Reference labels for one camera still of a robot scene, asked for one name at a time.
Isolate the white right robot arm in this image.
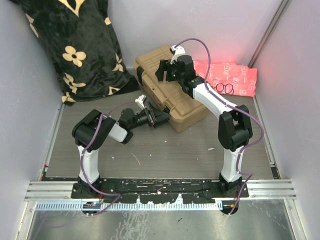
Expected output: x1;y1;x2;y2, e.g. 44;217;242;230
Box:
155;55;253;197

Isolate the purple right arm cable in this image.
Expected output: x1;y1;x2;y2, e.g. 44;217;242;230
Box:
172;37;265;216

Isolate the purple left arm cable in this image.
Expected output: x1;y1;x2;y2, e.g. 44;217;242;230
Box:
79;101;137;216

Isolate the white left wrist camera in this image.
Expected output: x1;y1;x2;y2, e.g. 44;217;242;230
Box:
134;94;147;110

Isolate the pink printed cloth bag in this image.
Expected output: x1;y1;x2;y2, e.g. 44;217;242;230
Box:
193;61;258;98

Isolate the black floral plush blanket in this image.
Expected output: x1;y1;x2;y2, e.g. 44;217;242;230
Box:
16;0;140;106

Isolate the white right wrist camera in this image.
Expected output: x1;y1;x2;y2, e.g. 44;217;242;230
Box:
170;45;186;65

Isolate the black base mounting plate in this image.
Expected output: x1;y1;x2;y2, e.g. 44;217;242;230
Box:
71;178;249;204

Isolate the white slotted cable duct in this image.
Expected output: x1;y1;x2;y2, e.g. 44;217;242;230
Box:
35;200;223;212

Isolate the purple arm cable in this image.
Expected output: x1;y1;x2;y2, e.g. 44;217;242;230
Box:
172;37;265;216
79;101;137;216

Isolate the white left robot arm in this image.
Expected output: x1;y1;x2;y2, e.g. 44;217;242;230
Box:
71;103;170;198

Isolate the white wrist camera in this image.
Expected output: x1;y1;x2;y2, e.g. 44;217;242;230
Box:
170;45;186;65
134;94;147;110

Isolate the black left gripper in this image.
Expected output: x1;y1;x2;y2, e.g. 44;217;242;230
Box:
128;101;171;130

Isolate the tan plastic tool case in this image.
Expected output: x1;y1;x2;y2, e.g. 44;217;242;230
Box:
133;45;210;133

